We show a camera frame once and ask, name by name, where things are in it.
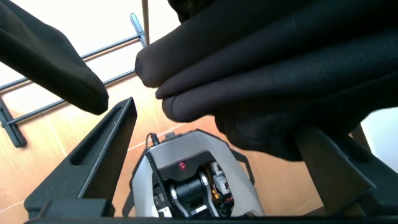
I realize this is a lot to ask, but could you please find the black garment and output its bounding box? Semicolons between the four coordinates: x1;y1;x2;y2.
135;0;398;162

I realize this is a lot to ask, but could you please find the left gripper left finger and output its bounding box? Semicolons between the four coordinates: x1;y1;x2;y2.
24;97;138;218

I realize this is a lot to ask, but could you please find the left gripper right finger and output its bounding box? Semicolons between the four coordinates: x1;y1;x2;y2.
294;124;398;218

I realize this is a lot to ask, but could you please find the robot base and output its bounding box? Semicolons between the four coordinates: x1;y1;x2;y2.
122;129;266;218

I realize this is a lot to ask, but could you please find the black clothes rack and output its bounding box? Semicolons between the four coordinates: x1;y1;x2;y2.
0;0;150;149

